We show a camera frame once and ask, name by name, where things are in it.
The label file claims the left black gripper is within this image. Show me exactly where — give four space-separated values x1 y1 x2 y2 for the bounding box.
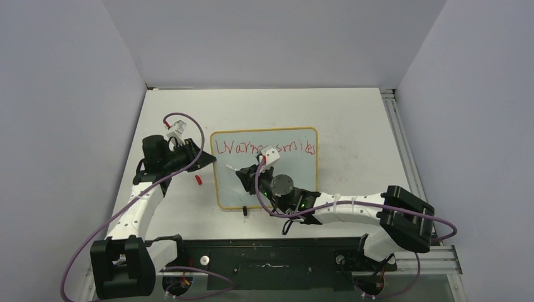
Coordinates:
162 138 216 173

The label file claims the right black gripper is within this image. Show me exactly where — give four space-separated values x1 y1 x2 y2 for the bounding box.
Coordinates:
237 162 290 213

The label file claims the white red marker pen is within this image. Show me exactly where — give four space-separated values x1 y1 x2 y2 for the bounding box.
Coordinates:
225 164 240 172

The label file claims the yellow-framed whiteboard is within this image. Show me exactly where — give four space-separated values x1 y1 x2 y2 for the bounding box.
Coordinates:
210 127 318 210

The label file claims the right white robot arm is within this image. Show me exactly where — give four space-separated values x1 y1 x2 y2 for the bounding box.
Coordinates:
235 165 435 269

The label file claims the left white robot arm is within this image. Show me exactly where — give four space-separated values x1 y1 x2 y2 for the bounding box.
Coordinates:
90 135 217 300

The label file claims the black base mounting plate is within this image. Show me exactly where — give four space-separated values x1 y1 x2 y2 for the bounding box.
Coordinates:
164 237 397 291

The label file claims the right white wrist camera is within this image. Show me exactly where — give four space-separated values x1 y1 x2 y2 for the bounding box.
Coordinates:
256 145 280 168

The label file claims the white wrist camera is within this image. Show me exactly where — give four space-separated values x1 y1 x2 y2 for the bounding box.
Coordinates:
166 120 187 140
256 145 280 168

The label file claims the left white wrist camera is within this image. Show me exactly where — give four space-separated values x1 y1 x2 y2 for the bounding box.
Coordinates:
166 120 187 140

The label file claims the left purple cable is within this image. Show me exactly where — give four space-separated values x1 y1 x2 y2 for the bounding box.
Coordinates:
60 112 205 302

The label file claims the purple cable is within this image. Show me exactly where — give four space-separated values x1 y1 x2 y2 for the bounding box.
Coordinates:
60 112 205 302
254 160 458 245

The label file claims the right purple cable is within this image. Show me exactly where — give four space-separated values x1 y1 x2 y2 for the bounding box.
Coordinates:
254 160 458 245

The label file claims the aluminium rail frame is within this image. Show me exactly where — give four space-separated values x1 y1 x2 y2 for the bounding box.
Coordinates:
380 89 427 201

